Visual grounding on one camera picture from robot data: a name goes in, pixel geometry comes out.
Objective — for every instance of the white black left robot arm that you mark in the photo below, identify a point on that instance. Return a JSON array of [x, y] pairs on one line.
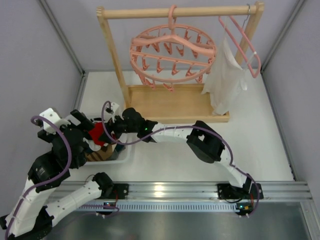
[[33, 217]]

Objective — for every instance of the pink round clip hanger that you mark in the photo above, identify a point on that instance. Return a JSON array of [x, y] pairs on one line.
[[171, 53]]

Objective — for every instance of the white undershirt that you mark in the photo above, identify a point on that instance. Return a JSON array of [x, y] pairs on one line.
[[226, 79]]

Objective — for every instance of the wooden clothes rack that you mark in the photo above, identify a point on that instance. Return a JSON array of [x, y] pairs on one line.
[[186, 103]]

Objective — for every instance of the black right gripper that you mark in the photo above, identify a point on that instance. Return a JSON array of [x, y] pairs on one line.
[[111, 128]]

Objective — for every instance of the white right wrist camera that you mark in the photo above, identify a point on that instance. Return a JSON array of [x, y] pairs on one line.
[[113, 109]]

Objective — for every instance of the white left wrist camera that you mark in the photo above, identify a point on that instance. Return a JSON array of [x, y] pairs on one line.
[[52, 115]]

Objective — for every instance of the white plastic laundry basket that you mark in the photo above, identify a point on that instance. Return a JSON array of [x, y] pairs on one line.
[[123, 157]]

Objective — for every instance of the pink clothes hanger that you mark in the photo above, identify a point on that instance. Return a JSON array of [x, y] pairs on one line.
[[254, 13]]

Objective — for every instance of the aluminium mounting rail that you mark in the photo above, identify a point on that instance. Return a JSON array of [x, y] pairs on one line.
[[198, 197]]

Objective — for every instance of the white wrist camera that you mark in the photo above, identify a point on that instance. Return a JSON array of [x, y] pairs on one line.
[[52, 115], [113, 109]]

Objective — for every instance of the dark green christmas sock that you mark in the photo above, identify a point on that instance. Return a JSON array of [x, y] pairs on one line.
[[118, 149]]

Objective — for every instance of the brown striped sock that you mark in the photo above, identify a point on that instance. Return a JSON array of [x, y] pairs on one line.
[[105, 154]]

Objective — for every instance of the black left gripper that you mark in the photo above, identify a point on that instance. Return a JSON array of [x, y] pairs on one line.
[[81, 120]]

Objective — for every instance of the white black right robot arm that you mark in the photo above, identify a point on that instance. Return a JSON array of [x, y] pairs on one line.
[[207, 145]]

